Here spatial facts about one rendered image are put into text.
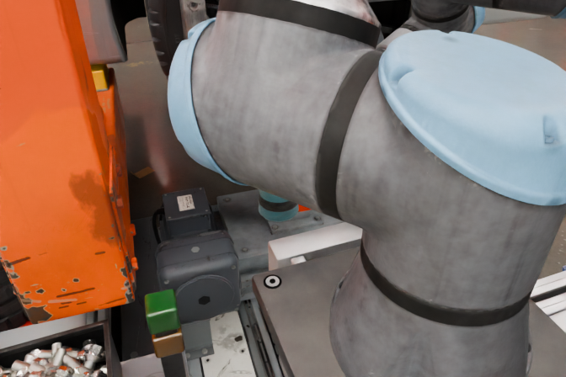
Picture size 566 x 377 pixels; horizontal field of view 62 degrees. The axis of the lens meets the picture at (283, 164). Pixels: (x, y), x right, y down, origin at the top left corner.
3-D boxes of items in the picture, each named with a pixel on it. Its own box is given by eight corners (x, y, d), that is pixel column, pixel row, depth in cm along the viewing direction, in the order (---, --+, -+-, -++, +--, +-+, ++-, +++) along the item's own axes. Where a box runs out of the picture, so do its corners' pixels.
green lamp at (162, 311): (178, 306, 65) (174, 286, 63) (181, 329, 62) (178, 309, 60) (148, 313, 64) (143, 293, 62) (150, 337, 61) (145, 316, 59)
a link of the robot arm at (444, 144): (525, 348, 26) (625, 130, 18) (310, 255, 32) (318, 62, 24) (553, 225, 34) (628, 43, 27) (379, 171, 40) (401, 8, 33)
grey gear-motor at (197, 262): (217, 246, 153) (208, 155, 134) (248, 355, 119) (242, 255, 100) (161, 257, 148) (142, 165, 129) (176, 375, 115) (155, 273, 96)
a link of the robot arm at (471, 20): (445, -33, 66) (445, 13, 73) (390, 14, 65) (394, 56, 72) (493, -12, 62) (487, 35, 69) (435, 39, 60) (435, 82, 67)
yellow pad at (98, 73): (109, 69, 122) (104, 50, 119) (109, 90, 111) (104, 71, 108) (51, 76, 118) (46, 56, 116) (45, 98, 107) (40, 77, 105)
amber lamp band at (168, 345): (182, 329, 68) (178, 310, 66) (185, 353, 65) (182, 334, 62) (153, 336, 67) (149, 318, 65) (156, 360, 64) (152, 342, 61)
